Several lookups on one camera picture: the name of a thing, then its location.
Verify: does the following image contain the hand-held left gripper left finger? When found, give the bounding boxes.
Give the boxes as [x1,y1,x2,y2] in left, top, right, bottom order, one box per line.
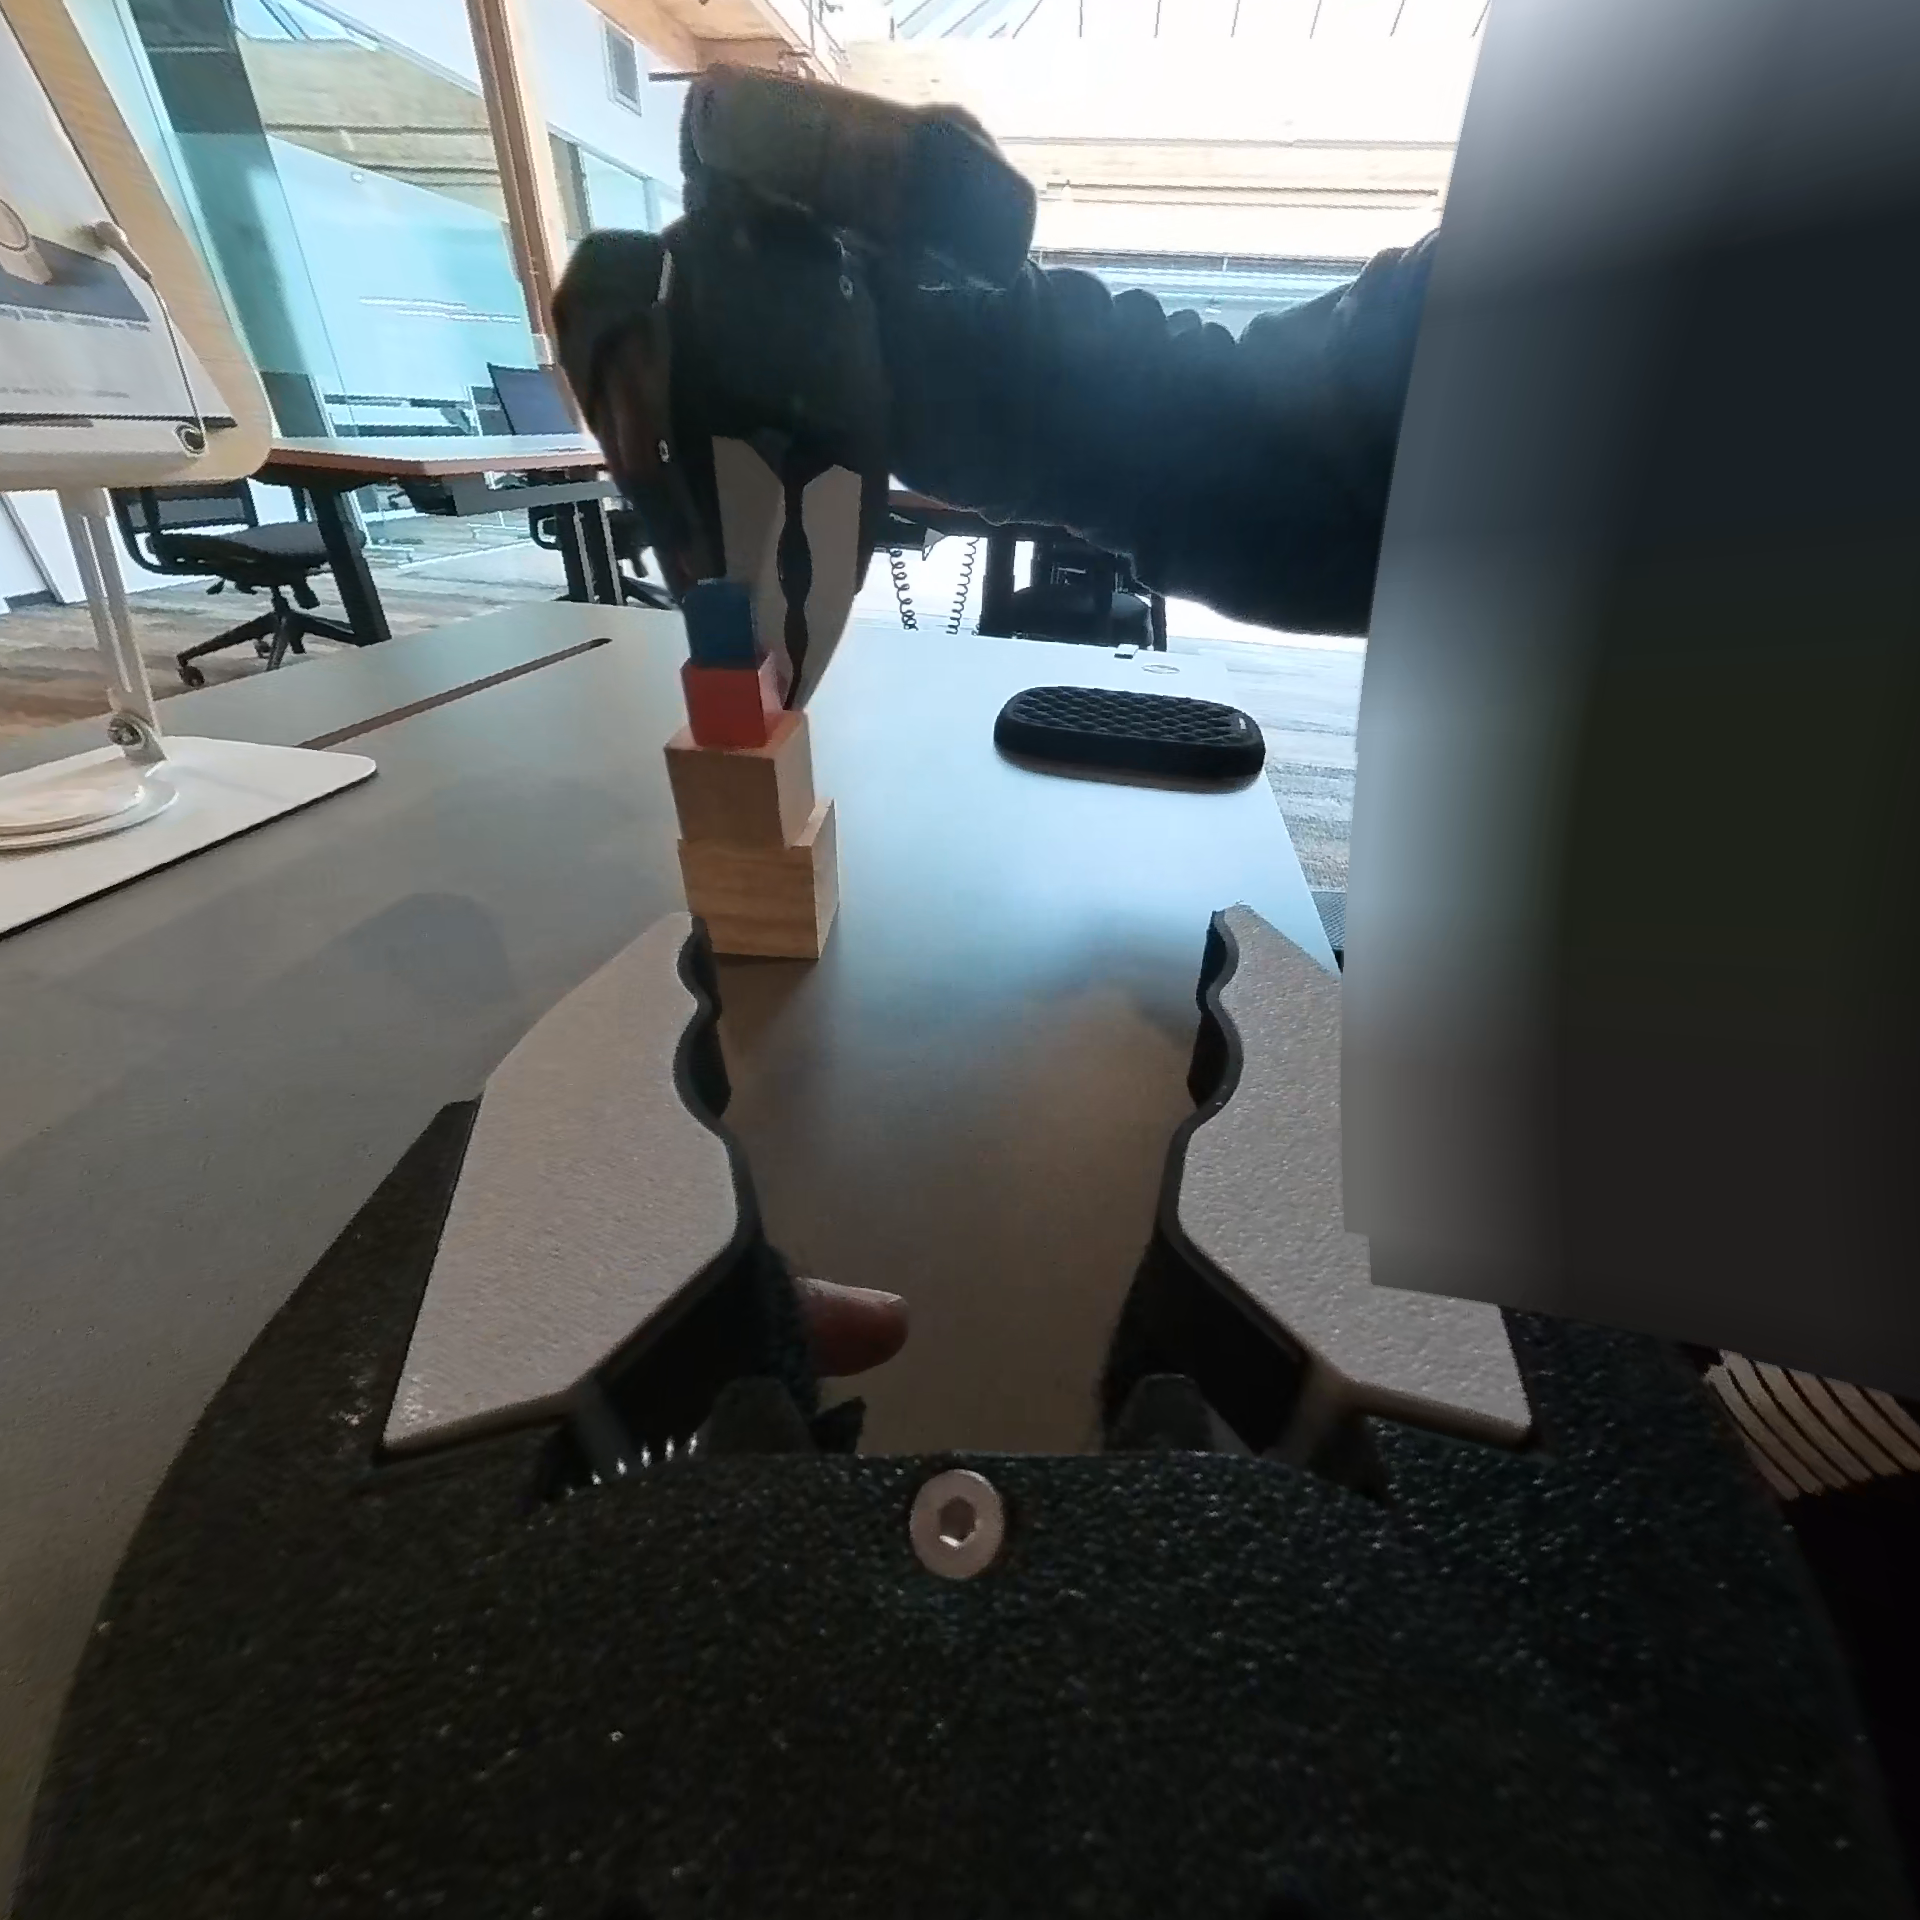
[382,916,818,1463]

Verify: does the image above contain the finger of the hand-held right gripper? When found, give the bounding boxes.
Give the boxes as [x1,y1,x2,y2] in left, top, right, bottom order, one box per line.
[786,447,875,714]
[710,437,790,668]

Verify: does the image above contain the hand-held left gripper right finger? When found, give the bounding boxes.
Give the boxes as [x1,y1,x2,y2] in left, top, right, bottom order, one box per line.
[1110,907,1531,1456]

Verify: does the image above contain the small red cube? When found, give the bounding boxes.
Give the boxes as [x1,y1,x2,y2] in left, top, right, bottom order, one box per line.
[681,659,790,751]

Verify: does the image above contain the medium wooden cube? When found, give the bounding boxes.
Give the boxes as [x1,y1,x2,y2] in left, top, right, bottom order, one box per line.
[664,720,821,850]

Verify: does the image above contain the large wooden cube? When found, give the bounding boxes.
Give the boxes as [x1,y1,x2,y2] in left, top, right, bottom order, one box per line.
[680,812,842,963]

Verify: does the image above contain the person's right forearm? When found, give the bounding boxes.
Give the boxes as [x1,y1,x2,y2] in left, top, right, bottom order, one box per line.
[896,236,1442,637]

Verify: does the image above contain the wooden office table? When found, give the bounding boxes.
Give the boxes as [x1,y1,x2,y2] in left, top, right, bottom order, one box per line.
[257,437,620,647]

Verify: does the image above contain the black wrist rest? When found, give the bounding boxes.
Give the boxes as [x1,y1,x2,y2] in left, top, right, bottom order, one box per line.
[994,685,1268,791]

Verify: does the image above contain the white instruction sheet stand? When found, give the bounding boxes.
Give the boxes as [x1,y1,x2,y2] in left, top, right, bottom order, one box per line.
[0,0,281,497]

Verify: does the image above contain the black office chair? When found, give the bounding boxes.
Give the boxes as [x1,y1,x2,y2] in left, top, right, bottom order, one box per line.
[114,487,339,689]

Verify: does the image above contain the white document stand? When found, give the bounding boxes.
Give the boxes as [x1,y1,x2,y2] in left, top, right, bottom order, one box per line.
[0,480,379,938]

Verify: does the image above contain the printed instruction sheet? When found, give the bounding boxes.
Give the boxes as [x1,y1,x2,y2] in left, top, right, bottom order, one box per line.
[0,45,213,437]

